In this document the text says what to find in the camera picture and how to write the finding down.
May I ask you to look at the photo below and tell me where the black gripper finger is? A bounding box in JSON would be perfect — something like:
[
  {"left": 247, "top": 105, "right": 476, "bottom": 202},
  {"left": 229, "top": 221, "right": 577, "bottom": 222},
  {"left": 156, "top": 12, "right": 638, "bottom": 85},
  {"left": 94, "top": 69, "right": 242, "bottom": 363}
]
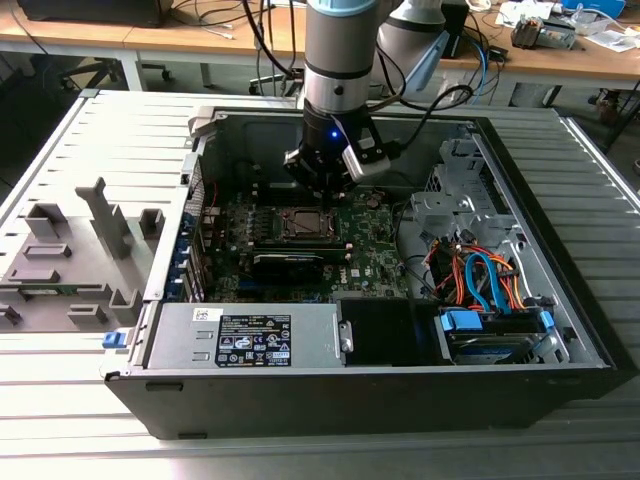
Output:
[
  {"left": 283, "top": 147, "right": 330, "bottom": 208},
  {"left": 327, "top": 171, "right": 360, "bottom": 210}
]

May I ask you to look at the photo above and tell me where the silver green CPU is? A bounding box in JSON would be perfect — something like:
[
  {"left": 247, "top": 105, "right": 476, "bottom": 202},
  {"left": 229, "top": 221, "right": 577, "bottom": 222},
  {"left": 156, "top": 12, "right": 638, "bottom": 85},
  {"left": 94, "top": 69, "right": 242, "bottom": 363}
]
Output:
[{"left": 292, "top": 211, "right": 326, "bottom": 235}]

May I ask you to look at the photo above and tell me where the metal socket cover frame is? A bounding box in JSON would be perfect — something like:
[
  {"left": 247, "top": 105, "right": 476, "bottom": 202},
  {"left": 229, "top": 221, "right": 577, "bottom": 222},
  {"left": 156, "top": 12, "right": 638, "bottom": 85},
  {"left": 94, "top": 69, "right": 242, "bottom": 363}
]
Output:
[{"left": 279, "top": 206, "right": 341, "bottom": 240}]

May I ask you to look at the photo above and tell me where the black RAM slot row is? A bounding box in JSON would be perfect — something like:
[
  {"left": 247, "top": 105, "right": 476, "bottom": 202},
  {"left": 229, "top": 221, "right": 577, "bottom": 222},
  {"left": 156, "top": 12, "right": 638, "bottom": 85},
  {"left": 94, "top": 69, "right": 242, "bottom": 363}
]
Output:
[
  {"left": 253, "top": 183, "right": 346, "bottom": 208},
  {"left": 251, "top": 237, "right": 353, "bottom": 264}
]

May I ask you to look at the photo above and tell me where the green motherboard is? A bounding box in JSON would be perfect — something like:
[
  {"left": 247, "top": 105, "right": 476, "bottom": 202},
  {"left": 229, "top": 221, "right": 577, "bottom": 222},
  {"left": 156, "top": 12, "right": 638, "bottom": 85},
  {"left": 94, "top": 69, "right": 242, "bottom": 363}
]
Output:
[{"left": 199, "top": 184, "right": 417, "bottom": 307}]

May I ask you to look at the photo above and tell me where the black office chair base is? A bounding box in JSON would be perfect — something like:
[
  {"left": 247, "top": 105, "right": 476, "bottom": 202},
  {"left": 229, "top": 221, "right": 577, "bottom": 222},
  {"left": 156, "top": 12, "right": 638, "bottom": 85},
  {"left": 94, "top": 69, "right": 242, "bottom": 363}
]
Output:
[
  {"left": 59, "top": 57, "right": 174, "bottom": 94},
  {"left": 248, "top": 72, "right": 304, "bottom": 96}
]

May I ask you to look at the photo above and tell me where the silver metal drive cage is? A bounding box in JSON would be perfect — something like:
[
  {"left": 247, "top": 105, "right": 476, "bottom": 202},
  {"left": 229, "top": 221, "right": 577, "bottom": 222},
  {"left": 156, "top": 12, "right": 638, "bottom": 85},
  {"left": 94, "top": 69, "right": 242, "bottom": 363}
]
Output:
[{"left": 408, "top": 135, "right": 532, "bottom": 262}]

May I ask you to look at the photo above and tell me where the black graphics card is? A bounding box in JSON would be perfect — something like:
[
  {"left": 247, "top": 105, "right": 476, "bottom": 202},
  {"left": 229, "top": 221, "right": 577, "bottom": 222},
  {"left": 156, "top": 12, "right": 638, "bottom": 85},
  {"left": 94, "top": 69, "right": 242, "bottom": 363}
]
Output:
[{"left": 251, "top": 251, "right": 325, "bottom": 286}]

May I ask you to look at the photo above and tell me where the black plastic shroud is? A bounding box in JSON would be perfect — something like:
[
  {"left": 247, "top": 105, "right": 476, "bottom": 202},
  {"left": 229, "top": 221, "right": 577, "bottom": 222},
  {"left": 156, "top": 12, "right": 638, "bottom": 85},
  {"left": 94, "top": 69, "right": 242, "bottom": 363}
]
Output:
[{"left": 335, "top": 297, "right": 417, "bottom": 370}]

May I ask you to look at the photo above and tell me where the black box device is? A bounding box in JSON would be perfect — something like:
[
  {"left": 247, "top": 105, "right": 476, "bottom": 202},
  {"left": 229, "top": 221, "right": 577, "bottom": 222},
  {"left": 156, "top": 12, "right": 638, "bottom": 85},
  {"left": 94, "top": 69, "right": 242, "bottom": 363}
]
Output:
[{"left": 444, "top": 0, "right": 471, "bottom": 59}]

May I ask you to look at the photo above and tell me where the grey power supply unit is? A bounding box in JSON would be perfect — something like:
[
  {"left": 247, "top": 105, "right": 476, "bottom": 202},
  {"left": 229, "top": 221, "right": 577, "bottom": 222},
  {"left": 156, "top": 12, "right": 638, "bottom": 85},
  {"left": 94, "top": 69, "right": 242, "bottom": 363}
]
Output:
[{"left": 143, "top": 301, "right": 347, "bottom": 372}]

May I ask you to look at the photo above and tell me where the hard disk blue carrier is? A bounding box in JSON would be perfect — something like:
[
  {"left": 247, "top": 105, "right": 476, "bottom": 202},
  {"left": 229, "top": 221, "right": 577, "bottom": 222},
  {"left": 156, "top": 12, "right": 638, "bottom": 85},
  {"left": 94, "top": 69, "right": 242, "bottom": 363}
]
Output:
[{"left": 433, "top": 306, "right": 557, "bottom": 367}]

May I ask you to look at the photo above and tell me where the black open PC case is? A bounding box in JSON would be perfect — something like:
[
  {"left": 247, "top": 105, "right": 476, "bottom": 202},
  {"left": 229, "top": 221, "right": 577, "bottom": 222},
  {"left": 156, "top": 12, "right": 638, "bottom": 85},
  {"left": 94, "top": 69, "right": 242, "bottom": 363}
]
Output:
[{"left": 102, "top": 99, "right": 626, "bottom": 441}]

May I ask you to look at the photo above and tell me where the copper heat sink cooler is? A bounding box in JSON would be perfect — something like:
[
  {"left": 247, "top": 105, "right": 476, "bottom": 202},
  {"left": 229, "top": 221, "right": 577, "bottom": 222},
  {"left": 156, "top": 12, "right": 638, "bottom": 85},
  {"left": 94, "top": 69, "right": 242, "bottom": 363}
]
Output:
[{"left": 510, "top": 14, "right": 546, "bottom": 50}]

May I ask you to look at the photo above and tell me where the grey parts rack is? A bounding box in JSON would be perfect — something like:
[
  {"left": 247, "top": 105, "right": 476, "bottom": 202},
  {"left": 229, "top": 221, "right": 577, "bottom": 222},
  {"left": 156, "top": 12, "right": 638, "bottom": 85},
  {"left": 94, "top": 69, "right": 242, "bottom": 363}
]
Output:
[{"left": 0, "top": 177, "right": 167, "bottom": 335}]

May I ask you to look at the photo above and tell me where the small grey metal box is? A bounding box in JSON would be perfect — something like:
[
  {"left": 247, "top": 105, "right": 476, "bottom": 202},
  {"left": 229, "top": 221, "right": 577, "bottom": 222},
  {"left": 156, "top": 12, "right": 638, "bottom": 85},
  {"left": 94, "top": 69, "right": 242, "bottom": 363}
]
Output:
[{"left": 542, "top": 18, "right": 577, "bottom": 50}]

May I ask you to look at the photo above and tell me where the black monitor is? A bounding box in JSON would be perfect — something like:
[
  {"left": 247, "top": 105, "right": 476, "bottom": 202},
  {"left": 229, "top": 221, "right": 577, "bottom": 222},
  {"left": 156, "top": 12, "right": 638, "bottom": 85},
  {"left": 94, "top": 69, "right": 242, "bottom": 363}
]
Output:
[{"left": 17, "top": 0, "right": 174, "bottom": 29}]

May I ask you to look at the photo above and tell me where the wooden desk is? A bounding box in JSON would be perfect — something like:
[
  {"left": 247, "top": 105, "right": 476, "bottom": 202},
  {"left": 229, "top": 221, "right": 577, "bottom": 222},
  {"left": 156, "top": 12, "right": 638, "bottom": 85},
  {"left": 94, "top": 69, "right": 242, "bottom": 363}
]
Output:
[{"left": 0, "top": 0, "right": 640, "bottom": 86}]

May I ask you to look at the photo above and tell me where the green RAM stick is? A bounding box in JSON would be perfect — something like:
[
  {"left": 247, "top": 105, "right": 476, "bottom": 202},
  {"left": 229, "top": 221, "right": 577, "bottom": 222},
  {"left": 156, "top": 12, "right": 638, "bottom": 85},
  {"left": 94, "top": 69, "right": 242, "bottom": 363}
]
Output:
[{"left": 18, "top": 283, "right": 107, "bottom": 297}]

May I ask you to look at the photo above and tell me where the blue box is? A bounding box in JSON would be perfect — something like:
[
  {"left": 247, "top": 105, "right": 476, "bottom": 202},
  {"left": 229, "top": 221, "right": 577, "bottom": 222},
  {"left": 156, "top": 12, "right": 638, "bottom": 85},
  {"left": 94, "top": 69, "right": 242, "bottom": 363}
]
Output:
[{"left": 562, "top": 0, "right": 627, "bottom": 14}]

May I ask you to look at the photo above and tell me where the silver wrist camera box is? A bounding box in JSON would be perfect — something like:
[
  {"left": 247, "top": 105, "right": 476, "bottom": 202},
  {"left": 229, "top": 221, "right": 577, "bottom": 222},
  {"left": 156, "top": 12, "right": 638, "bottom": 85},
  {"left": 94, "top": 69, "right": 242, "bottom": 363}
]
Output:
[{"left": 342, "top": 124, "right": 401, "bottom": 185}]

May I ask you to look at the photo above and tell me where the black camera cable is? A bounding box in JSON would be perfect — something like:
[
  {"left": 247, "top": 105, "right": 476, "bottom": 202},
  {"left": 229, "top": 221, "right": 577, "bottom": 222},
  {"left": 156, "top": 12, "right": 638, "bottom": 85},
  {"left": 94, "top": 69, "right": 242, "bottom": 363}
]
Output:
[{"left": 389, "top": 84, "right": 475, "bottom": 154}]

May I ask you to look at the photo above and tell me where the blue flat data wire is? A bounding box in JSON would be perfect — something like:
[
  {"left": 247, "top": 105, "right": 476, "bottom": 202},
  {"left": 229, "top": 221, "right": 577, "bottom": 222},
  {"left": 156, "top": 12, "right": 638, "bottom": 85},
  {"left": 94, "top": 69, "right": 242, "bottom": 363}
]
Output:
[{"left": 463, "top": 251, "right": 507, "bottom": 317}]

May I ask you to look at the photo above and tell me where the orange wire bundle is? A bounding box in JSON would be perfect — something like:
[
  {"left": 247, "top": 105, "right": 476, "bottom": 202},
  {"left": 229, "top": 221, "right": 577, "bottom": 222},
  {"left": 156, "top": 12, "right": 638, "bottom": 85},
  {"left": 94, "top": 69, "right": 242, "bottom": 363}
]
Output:
[{"left": 430, "top": 243, "right": 530, "bottom": 315}]

